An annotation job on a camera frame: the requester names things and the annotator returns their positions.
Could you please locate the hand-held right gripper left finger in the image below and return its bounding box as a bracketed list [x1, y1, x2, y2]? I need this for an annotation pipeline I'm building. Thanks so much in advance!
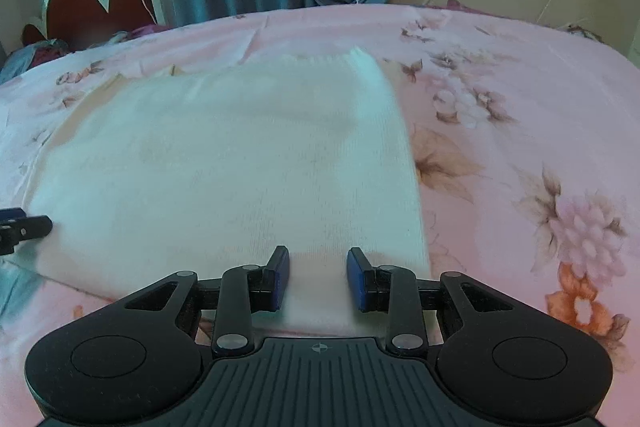
[125, 246, 291, 355]

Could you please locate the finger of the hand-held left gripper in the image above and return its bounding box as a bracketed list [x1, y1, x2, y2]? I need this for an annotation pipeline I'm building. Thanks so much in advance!
[0, 207, 53, 256]

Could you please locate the pink floral bed sheet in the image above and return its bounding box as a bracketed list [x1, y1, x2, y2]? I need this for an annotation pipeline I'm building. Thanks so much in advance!
[0, 2, 640, 378]

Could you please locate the purple blanket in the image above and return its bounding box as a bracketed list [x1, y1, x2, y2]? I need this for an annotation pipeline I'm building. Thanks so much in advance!
[440, 0, 497, 14]

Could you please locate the purple pillow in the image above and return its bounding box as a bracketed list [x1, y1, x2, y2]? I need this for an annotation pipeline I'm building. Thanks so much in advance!
[131, 24, 172, 40]

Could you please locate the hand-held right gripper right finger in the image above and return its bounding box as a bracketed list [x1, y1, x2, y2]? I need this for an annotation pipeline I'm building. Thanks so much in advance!
[346, 247, 516, 355]

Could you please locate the red scalloped headboard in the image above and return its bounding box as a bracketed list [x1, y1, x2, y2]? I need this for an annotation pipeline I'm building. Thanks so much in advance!
[22, 0, 166, 46]

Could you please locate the white knit sweater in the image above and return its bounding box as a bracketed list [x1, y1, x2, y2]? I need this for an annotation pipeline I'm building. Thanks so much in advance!
[25, 47, 433, 338]

